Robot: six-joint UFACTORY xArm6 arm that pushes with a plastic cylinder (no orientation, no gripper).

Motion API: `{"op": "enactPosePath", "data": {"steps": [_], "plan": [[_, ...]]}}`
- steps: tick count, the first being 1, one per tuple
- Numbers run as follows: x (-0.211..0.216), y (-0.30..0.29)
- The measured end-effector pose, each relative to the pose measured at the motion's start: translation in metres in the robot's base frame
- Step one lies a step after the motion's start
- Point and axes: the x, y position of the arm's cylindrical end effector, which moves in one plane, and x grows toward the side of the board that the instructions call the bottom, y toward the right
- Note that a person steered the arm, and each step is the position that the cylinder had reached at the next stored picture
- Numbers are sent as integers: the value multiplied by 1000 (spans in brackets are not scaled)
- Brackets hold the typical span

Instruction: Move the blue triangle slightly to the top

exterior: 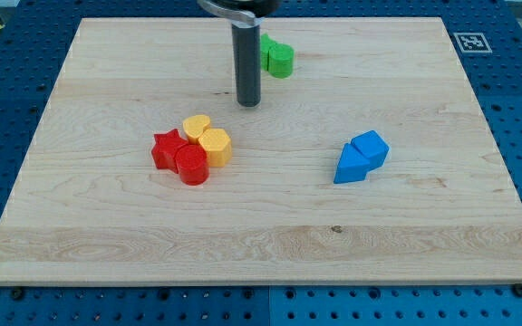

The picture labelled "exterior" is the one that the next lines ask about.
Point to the yellow heart block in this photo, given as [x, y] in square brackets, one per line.
[194, 126]

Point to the blue triangle block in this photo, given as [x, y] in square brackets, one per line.
[352, 165]

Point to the yellow hexagon block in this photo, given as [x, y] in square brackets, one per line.
[218, 146]

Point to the green block behind rod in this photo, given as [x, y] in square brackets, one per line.
[266, 44]

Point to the black bolt left front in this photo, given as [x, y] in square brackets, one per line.
[17, 293]

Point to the black bolt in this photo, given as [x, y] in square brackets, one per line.
[17, 293]
[517, 289]

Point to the white fiducial marker tag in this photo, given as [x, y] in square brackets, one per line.
[472, 42]

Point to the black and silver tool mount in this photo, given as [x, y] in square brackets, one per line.
[246, 12]

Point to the black bolt right front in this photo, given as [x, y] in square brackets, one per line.
[517, 289]

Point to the green rounded block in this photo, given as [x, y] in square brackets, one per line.
[281, 60]

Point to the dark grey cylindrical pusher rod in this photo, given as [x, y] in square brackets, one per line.
[247, 61]

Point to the blue cube block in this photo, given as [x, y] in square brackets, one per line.
[373, 147]

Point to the light wooden board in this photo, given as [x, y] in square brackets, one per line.
[89, 207]

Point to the red cylinder block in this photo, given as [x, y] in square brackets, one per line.
[192, 165]

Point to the red star block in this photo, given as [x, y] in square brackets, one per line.
[166, 148]

